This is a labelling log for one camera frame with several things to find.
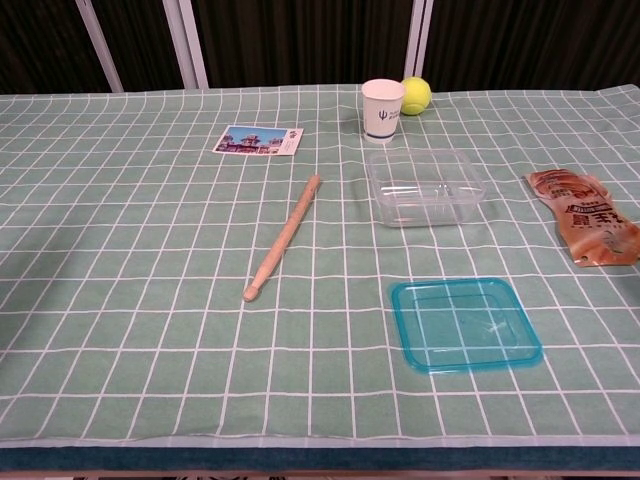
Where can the clear plastic food container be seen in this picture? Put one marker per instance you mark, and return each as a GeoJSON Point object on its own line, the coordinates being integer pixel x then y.
{"type": "Point", "coordinates": [425, 200]}

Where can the blue plastic container lid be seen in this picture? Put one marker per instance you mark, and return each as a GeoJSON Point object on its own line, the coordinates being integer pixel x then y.
{"type": "Point", "coordinates": [465, 325]}

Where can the wooden drumstick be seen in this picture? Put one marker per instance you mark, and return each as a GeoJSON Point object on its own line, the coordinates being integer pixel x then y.
{"type": "Point", "coordinates": [285, 235]}

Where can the building photo postcard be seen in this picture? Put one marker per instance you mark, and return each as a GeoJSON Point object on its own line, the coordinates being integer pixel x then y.
{"type": "Point", "coordinates": [250, 140]}

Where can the white paper cup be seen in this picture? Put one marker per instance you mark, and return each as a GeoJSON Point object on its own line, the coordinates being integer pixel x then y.
{"type": "Point", "coordinates": [382, 115]}

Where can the green checked tablecloth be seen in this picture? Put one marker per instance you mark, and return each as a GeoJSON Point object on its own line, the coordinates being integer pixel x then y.
{"type": "Point", "coordinates": [150, 250]}

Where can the yellow tennis ball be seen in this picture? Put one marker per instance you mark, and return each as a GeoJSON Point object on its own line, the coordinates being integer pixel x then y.
{"type": "Point", "coordinates": [418, 95]}

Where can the black pleated curtain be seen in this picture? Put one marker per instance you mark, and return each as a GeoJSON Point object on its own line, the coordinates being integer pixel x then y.
{"type": "Point", "coordinates": [300, 40]}

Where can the brown snack packet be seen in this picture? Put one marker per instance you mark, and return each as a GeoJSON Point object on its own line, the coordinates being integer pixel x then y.
{"type": "Point", "coordinates": [590, 215]}

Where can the double white frame post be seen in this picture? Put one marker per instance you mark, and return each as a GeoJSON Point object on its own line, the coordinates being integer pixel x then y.
{"type": "Point", "coordinates": [187, 50]}

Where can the thin white frame post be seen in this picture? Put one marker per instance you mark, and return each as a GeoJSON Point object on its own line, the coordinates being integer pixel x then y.
{"type": "Point", "coordinates": [100, 50]}

